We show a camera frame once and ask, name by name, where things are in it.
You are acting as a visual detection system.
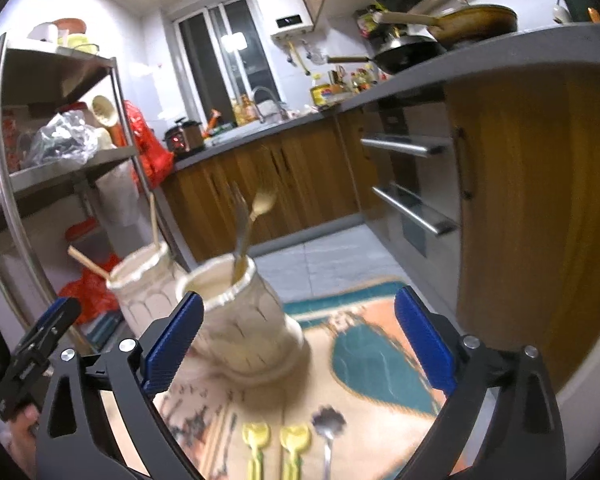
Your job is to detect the white water heater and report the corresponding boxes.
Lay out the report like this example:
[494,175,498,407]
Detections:
[252,0,315,42]

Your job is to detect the yellow-green container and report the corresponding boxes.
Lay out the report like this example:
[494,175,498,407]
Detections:
[56,33,102,55]

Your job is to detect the rice cooker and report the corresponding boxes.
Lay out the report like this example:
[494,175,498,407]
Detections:
[164,118,205,157]

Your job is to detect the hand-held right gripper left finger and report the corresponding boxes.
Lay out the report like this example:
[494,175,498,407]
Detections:
[34,291,204,480]

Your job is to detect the stainless steel shelf rack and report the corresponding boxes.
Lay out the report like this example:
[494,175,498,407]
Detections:
[0,32,193,401]

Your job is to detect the wok with wooden handle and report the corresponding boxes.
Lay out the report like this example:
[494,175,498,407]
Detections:
[372,3,519,47]

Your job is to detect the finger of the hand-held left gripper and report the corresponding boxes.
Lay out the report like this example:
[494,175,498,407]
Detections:
[11,296,82,361]

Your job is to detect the white hanging bag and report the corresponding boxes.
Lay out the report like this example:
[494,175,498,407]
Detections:
[96,164,142,229]

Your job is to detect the yellow spoon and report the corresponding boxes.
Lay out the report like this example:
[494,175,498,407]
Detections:
[279,423,312,480]
[242,422,272,480]

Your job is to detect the red lidded container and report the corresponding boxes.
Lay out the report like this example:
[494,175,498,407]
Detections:
[63,219,102,247]

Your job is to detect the wooden base cabinets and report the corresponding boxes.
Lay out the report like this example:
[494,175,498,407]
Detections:
[159,62,600,396]

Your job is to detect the red plastic bag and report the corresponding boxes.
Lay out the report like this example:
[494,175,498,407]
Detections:
[59,252,127,327]
[122,100,175,194]

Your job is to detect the red bowl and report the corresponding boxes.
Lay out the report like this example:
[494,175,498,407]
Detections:
[52,18,88,37]

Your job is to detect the cream ceramic utensil holder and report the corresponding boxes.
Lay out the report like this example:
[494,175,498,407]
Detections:
[106,241,188,342]
[175,254,307,387]

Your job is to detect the chrome faucet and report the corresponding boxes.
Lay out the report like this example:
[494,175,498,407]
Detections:
[251,86,287,122]

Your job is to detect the metal drawer handle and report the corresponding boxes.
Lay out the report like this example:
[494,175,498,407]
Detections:
[372,184,459,237]
[359,135,454,159]

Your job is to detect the clear crumpled plastic bag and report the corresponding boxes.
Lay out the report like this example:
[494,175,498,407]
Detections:
[26,110,102,170]

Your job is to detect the metal fork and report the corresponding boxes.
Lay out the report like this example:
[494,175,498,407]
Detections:
[226,180,254,281]

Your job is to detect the black frying pan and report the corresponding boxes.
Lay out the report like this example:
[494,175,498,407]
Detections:
[327,39,449,77]

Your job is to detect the grey kitchen countertop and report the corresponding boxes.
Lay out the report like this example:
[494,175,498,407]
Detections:
[172,24,600,171]

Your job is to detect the amber bottle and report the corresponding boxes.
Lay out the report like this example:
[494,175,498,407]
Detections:
[238,93,259,125]

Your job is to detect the black cabinet door handle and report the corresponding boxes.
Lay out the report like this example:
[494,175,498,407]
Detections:
[454,127,474,201]

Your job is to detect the wooden chopstick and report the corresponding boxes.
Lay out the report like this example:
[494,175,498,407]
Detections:
[67,245,114,282]
[148,193,162,252]

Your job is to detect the person's left hand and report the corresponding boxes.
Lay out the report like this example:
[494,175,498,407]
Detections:
[7,404,42,477]

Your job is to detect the silver flower-shaped spoon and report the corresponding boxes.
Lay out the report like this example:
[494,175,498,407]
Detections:
[310,406,347,480]

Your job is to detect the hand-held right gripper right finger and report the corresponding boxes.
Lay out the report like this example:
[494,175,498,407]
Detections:
[394,286,567,480]

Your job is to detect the window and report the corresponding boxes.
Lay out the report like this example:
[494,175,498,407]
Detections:
[171,0,282,128]

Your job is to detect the golden spoon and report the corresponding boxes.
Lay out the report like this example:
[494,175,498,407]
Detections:
[234,187,279,283]

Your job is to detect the patterned floor mat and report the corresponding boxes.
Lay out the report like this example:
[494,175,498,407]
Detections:
[150,276,486,480]

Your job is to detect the yellow tin can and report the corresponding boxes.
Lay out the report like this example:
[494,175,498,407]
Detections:
[309,84,347,107]

